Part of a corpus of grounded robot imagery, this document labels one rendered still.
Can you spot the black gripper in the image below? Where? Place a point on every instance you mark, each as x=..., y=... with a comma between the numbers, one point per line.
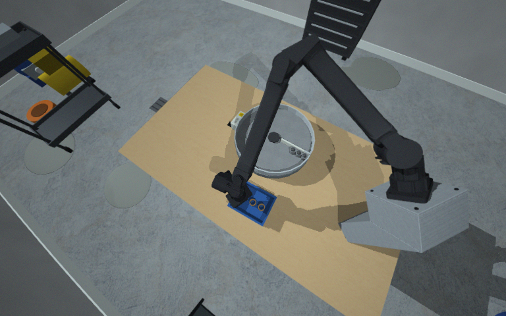
x=236, y=202

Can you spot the blue crate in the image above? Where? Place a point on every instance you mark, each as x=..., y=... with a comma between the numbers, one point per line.
x=252, y=212

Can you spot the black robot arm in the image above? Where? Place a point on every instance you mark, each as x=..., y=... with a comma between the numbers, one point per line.
x=408, y=181

